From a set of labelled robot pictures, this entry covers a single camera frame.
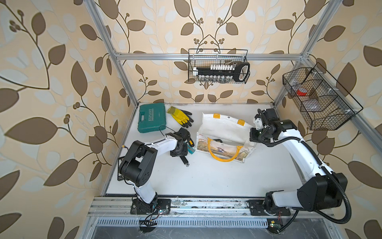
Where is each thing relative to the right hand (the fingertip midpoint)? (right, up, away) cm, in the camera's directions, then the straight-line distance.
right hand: (251, 138), depth 82 cm
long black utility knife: (-38, -15, +9) cm, 42 cm away
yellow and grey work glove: (-42, +13, +30) cm, 53 cm away
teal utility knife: (-34, -9, +14) cm, 38 cm away
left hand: (-41, -10, +12) cm, 43 cm away
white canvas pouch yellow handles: (-12, -2, +16) cm, 20 cm away
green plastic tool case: (-63, +11, +24) cm, 68 cm away
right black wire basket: (+33, +18, -9) cm, 39 cm away
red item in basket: (+28, +25, 0) cm, 37 cm away
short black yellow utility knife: (-34, -5, +15) cm, 38 cm away
